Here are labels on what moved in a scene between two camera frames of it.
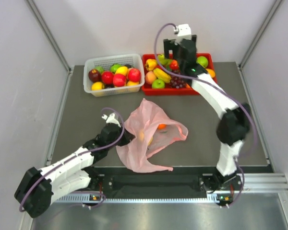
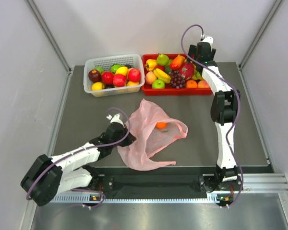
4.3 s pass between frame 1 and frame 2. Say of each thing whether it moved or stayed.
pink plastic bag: stayed
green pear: stayed
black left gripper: stayed
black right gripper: moved
